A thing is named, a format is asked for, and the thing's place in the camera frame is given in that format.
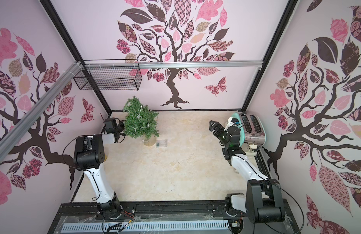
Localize small green christmas tree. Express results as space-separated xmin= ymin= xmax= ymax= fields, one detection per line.
xmin=123 ymin=96 xmax=160 ymax=147

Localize string lights with star ornaments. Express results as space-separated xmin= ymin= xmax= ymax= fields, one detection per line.
xmin=126 ymin=99 xmax=157 ymax=137

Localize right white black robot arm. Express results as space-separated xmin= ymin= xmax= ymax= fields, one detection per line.
xmin=209 ymin=118 xmax=286 ymax=224

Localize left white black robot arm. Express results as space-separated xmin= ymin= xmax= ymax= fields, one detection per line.
xmin=71 ymin=118 xmax=126 ymax=217

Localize mint green chrome toaster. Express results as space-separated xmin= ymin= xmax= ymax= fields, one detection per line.
xmin=230 ymin=112 xmax=266 ymax=157

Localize clear battery box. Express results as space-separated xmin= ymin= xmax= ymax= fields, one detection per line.
xmin=156 ymin=139 xmax=168 ymax=148

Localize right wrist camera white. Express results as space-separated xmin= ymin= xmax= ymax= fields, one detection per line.
xmin=225 ymin=117 xmax=239 ymax=130

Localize black wire basket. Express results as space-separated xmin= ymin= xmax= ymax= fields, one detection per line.
xmin=74 ymin=58 xmax=142 ymax=91

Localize aluminium rail back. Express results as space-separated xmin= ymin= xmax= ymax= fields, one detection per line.
xmin=85 ymin=60 xmax=263 ymax=69

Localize aluminium rail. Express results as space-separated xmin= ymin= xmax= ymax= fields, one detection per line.
xmin=0 ymin=61 xmax=82 ymax=163
xmin=85 ymin=60 xmax=263 ymax=69

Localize white slotted cable duct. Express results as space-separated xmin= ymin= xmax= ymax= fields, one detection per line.
xmin=58 ymin=220 xmax=230 ymax=234

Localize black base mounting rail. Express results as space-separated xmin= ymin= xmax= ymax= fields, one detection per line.
xmin=48 ymin=200 xmax=304 ymax=234

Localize aluminium rail left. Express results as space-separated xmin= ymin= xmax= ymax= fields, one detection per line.
xmin=0 ymin=61 xmax=82 ymax=163

